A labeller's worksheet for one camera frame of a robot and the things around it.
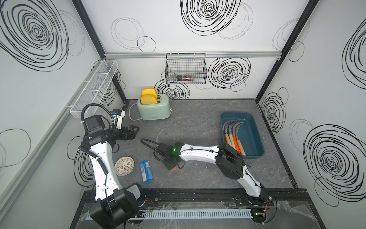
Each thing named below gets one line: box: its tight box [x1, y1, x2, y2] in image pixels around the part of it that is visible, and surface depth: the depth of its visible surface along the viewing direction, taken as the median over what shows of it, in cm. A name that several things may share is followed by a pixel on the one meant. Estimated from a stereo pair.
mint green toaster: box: [137, 93, 173, 121], surface depth 103 cm
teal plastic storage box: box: [220, 112, 265, 159], surface depth 102 cm
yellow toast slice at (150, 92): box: [141, 87, 158, 98], surface depth 98 cm
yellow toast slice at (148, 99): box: [140, 94, 158, 105], surface depth 96 cm
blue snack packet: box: [138, 160, 154, 184], surface depth 84 cm
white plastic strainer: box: [114, 156, 135, 177], surface depth 84 cm
